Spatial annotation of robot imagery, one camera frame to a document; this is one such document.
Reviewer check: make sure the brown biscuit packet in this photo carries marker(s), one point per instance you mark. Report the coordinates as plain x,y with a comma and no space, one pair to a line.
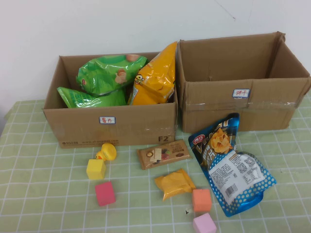
170,153

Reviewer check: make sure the small orange snack packet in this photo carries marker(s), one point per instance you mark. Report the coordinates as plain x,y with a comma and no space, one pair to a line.
175,184

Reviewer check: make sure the blue chip bag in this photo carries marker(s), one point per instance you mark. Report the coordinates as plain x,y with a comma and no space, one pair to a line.
230,174

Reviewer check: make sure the yellow chip bag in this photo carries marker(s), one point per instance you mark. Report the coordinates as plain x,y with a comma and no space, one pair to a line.
155,80

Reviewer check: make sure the cardboard box with F2 print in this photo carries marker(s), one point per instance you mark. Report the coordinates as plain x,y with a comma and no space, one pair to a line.
121,131

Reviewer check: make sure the white label red writing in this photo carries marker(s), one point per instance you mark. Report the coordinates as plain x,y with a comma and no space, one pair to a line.
241,93
107,120

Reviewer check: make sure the yellow rubber duck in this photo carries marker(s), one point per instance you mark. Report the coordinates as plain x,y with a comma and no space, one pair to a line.
109,151

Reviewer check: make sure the taped cardboard box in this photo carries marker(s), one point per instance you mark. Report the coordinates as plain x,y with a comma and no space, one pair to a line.
218,114

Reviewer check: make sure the large green chip bag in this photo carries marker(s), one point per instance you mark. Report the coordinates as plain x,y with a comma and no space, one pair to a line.
104,72

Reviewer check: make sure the small green chip bag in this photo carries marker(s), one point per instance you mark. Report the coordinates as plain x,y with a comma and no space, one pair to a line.
80,99

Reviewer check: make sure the yellow cube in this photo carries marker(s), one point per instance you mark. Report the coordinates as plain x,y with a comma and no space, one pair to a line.
96,170

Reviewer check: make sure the red cube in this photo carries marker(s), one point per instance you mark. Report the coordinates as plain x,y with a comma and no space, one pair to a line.
105,194

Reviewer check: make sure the orange cube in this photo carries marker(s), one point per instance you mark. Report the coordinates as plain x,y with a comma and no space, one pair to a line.
201,200

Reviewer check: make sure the small black white scrap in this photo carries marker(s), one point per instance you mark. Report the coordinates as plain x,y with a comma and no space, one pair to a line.
187,211

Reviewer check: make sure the pink cube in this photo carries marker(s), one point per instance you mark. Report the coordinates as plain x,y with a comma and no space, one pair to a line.
204,224

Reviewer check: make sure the green checked tablecloth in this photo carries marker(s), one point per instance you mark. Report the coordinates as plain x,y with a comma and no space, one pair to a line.
48,206

